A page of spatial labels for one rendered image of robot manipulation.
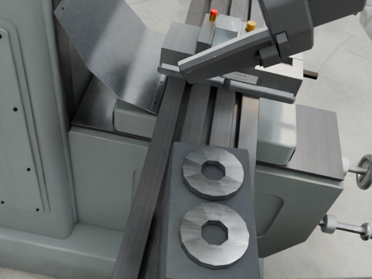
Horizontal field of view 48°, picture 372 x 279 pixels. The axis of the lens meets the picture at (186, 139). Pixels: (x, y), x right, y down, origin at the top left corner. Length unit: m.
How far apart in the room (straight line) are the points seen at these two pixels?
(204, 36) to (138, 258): 0.53
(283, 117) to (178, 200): 0.66
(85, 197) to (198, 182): 0.90
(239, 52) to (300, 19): 0.04
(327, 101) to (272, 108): 1.47
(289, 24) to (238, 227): 0.35
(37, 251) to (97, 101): 0.63
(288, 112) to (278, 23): 0.95
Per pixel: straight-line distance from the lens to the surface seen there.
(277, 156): 1.14
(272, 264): 1.86
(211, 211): 0.56
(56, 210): 1.46
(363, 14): 0.85
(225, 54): 0.26
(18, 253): 1.65
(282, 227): 1.42
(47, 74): 1.04
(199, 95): 1.00
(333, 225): 1.38
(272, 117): 1.17
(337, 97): 2.71
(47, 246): 1.59
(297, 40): 0.27
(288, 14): 0.26
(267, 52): 0.27
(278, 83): 1.03
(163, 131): 0.91
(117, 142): 1.18
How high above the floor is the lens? 1.60
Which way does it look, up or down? 48 degrees down
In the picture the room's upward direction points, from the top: 12 degrees clockwise
